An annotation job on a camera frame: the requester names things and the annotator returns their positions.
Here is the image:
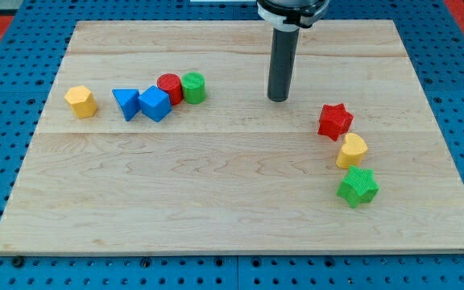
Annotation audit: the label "green cylinder block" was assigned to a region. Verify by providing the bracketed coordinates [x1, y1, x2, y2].
[181, 72, 206, 105]

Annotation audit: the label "wooden board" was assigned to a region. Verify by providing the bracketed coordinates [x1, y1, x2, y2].
[0, 20, 464, 256]

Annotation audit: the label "green star block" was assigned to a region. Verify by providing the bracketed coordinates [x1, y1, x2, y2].
[337, 165, 379, 208]

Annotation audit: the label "red cylinder block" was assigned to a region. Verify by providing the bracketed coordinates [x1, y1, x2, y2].
[156, 73, 183, 106]

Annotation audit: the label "blue triangle block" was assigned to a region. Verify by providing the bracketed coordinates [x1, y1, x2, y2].
[112, 89, 140, 122]

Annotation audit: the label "yellow hexagon block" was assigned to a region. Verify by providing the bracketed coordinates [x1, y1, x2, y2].
[64, 85, 97, 118]

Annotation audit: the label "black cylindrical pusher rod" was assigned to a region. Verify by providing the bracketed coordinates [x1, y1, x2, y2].
[267, 28, 300, 102]

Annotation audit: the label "red star block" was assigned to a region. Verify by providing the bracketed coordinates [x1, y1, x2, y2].
[317, 103, 354, 141]

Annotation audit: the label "blue cube block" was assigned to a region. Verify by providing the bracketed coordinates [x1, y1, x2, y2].
[138, 86, 172, 122]

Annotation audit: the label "black robot arm flange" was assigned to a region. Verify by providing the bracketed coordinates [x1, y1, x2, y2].
[256, 0, 330, 32]

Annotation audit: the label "yellow heart block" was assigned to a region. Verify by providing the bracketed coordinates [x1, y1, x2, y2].
[336, 133, 368, 169]

